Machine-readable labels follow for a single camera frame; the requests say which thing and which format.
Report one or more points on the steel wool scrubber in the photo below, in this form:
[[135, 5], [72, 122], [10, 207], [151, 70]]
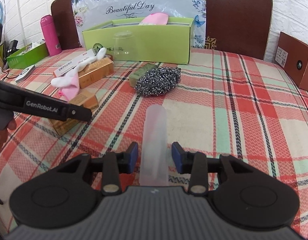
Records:
[[158, 81]]

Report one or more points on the pink thermos bottle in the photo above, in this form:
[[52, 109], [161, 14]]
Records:
[[50, 35]]

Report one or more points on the white remote device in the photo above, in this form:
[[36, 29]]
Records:
[[25, 73]]

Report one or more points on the brown headboard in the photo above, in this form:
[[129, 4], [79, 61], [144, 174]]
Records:
[[236, 26]]

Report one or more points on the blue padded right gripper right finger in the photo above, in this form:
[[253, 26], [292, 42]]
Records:
[[181, 158]]

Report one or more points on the brown cardboard box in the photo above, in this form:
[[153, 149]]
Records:
[[292, 56]]

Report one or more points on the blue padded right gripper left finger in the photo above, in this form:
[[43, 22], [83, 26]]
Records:
[[128, 159]]

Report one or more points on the pink white glove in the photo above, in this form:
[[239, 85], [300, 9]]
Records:
[[158, 18], [68, 84]]

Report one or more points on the floral plastic bag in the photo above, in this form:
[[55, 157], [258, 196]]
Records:
[[89, 13]]

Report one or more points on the dark green box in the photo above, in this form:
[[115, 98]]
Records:
[[136, 75]]

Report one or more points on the person's left hand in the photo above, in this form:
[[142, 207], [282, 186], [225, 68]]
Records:
[[4, 133]]

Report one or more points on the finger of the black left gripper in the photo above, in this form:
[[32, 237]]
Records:
[[78, 113]]

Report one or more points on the light green storage box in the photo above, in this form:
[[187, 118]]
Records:
[[169, 43]]

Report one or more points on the green tray box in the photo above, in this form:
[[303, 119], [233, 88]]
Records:
[[27, 56]]

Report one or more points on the golden orange box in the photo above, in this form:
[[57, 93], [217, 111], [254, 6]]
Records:
[[95, 71]]

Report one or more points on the clear plastic cup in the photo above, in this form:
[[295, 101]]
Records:
[[125, 48]]

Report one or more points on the white medicine box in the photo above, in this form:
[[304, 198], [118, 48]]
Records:
[[74, 62]]

